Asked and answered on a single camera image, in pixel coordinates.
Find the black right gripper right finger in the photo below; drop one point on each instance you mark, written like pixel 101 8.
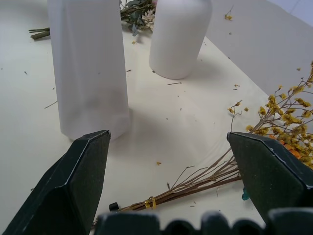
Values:
pixel 266 176

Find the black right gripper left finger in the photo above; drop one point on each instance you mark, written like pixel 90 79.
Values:
pixel 71 186

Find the tall white vase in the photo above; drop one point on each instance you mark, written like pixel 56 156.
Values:
pixel 89 68

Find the short white round vase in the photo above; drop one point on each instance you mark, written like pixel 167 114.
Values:
pixel 179 39

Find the yellow dried flower bunch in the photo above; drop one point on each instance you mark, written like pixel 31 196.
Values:
pixel 281 117

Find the green leafy flower bunch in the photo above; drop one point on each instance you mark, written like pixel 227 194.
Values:
pixel 137 17

